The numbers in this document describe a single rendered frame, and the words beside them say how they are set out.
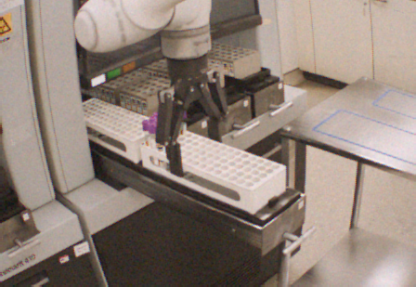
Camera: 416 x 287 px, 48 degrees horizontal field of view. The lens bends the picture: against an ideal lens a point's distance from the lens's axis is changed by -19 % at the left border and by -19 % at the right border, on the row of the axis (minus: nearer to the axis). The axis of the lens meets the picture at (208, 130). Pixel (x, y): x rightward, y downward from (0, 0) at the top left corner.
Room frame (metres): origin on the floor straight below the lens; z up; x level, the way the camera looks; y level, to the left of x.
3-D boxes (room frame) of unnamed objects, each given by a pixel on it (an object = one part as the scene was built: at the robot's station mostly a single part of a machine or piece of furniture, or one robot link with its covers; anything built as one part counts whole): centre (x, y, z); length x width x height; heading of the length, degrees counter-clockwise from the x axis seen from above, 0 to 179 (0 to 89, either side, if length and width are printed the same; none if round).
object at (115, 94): (1.37, 0.20, 0.85); 0.12 x 0.02 x 0.06; 135
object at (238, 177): (0.95, 0.00, 0.84); 0.30 x 0.10 x 0.06; 44
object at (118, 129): (1.18, 0.22, 0.83); 0.30 x 0.10 x 0.06; 44
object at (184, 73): (0.97, 0.03, 1.02); 0.08 x 0.07 x 0.09; 134
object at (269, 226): (1.05, 0.10, 0.78); 0.73 x 0.14 x 0.09; 44
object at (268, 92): (1.65, 0.05, 0.78); 0.73 x 0.14 x 0.09; 44
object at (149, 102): (1.27, 0.10, 0.85); 0.12 x 0.02 x 0.06; 135
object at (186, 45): (0.97, 0.03, 1.09); 0.09 x 0.09 x 0.06
